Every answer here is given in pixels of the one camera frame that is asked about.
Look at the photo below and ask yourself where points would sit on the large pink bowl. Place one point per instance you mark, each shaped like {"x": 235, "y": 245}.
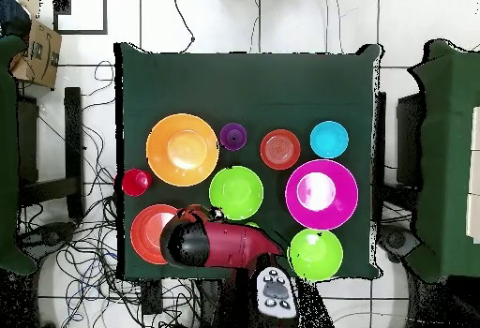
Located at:
{"x": 337, "y": 211}

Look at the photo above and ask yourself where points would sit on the grey pedestal leg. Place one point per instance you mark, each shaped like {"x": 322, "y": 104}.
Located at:
{"x": 48, "y": 234}
{"x": 397, "y": 240}

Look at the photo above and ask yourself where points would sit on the black metal stand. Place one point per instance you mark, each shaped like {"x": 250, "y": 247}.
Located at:
{"x": 73, "y": 137}

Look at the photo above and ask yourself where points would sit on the black cabinet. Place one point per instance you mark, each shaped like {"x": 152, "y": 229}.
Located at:
{"x": 408, "y": 144}

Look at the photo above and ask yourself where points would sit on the large orange bowl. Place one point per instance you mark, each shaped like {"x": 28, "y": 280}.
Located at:
{"x": 182, "y": 150}

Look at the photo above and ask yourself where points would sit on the dark blue bag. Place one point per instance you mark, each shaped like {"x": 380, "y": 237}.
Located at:
{"x": 11, "y": 17}

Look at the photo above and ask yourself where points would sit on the cardboard box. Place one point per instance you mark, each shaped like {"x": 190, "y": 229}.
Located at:
{"x": 37, "y": 54}

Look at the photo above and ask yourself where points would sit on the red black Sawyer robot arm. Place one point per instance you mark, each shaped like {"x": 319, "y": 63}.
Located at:
{"x": 232, "y": 243}

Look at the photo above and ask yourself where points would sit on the small red-orange bowl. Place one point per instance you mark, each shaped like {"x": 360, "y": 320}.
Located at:
{"x": 280, "y": 149}

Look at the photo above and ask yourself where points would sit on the dark green tablecloth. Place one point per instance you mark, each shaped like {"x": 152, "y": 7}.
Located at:
{"x": 243, "y": 88}

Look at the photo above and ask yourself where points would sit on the red cup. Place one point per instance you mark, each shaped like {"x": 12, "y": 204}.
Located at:
{"x": 135, "y": 182}

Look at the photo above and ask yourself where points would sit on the small blue bowl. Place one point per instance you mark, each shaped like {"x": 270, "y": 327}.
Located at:
{"x": 329, "y": 139}

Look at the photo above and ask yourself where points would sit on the purple cup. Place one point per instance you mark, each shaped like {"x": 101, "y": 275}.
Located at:
{"x": 233, "y": 137}

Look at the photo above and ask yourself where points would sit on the large red-orange bowl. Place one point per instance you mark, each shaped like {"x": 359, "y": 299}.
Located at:
{"x": 148, "y": 234}

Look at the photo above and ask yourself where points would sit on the green cloth covered table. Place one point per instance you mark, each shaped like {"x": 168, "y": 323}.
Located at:
{"x": 7, "y": 137}
{"x": 446, "y": 155}

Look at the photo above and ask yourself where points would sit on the green bowl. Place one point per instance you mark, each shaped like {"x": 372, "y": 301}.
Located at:
{"x": 315, "y": 255}
{"x": 236, "y": 193}

